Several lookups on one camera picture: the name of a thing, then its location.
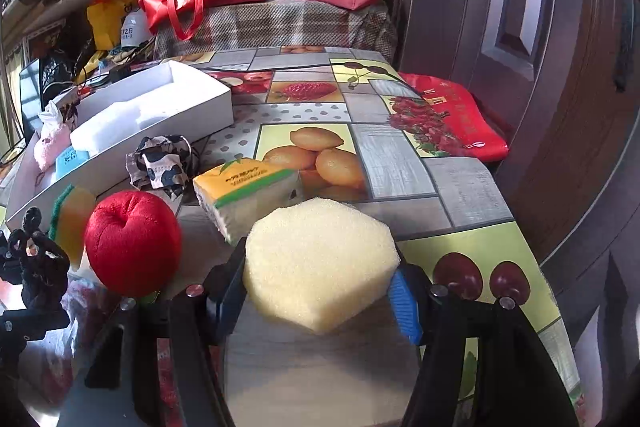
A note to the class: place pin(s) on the plaid woven cloth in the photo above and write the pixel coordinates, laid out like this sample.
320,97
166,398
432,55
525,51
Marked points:
280,27

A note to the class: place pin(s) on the red printed flat bag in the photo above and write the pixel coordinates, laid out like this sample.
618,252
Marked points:
460,117

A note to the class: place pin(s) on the red plush apple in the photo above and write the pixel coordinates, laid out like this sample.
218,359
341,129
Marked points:
130,242

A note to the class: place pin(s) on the yellow bag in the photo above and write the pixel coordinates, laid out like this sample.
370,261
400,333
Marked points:
105,19

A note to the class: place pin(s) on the yellow green tissue pack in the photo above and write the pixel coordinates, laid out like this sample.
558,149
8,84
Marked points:
240,187

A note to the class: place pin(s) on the white cardboard box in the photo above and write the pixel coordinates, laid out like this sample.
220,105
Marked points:
195,92

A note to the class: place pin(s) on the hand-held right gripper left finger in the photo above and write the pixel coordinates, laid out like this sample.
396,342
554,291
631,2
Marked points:
231,302

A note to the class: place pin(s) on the light blue packet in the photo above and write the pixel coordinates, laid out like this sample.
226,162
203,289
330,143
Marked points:
70,162

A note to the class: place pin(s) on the pale yellow foam sponge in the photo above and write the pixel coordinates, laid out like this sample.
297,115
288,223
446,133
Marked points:
315,257

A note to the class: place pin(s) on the white foam block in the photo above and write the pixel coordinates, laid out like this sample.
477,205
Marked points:
115,127

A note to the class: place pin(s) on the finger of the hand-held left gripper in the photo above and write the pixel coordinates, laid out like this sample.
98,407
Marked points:
47,267

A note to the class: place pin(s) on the dark screen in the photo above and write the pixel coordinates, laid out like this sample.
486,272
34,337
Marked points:
30,92

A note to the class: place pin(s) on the clear plastic bag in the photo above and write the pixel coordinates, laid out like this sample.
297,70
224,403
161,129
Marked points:
85,302

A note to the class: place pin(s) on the pink plush toy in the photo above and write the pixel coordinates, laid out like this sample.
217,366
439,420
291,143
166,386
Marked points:
50,147

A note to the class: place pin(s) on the fruit print tablecloth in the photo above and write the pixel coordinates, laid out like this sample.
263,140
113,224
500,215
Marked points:
390,157

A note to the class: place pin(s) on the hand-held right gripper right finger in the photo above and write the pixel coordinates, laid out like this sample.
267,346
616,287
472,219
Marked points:
405,307

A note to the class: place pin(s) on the yellow green scrub sponge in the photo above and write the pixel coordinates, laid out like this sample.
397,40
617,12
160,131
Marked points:
75,217

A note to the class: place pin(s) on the grey panelled metal door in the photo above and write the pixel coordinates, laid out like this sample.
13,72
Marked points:
450,7
590,287

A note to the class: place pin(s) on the brown wood grain door post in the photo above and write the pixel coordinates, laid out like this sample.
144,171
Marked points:
565,107

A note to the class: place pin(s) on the black white patterned cloth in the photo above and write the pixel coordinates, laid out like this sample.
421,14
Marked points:
160,167

